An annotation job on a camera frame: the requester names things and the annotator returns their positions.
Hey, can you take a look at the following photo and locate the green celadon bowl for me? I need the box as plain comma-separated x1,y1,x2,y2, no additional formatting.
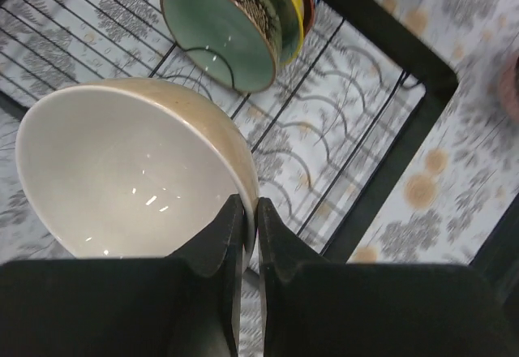
160,0,282,93

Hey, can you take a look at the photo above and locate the black wire dish rack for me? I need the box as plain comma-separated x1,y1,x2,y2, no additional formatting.
0,0,519,305

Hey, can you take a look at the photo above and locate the beige white bowl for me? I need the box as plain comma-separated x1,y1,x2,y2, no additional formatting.
15,77,259,265

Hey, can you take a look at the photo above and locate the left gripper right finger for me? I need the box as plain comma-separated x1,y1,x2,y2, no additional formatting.
257,198,518,356

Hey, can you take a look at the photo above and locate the yellow sun pattern bowl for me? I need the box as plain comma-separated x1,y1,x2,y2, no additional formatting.
272,0,304,65

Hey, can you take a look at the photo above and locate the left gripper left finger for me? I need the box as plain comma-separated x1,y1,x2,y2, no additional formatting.
1,195,243,356

